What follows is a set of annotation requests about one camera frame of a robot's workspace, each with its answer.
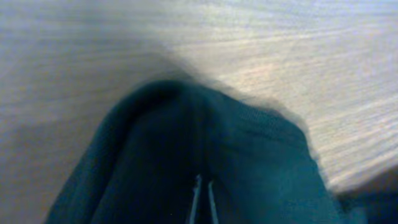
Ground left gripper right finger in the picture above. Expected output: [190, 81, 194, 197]
[208, 181, 219, 224]

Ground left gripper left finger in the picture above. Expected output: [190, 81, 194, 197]
[186, 174, 202, 224]

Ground black t-shirt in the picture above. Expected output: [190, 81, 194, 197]
[43, 79, 398, 224]

